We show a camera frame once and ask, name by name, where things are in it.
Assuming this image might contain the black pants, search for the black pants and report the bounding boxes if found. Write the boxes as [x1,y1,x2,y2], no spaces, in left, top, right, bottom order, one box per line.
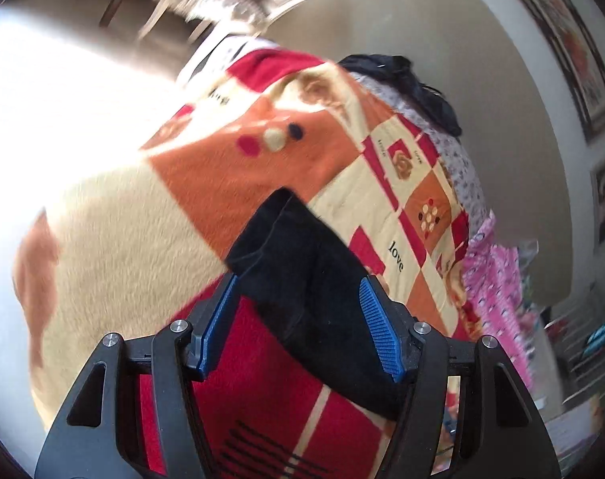
[225,188,407,421]

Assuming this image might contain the pink penguin print quilt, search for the pink penguin print quilt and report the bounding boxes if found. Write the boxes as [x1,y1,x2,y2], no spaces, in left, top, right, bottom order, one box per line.
[462,211,533,388]

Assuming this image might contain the orange red patterned blanket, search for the orange red patterned blanket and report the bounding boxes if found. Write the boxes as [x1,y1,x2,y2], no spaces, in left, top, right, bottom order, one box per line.
[13,47,479,478]

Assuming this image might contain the white floral bed sheet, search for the white floral bed sheet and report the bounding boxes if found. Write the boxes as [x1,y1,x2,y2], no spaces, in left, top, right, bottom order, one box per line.
[350,71,488,238]

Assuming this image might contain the black garment on bed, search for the black garment on bed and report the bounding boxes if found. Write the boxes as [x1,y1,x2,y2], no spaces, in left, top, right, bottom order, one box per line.
[339,54,462,139]

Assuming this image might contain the framed wall picture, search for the framed wall picture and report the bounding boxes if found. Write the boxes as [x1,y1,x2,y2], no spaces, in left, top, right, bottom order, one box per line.
[520,0,605,143]

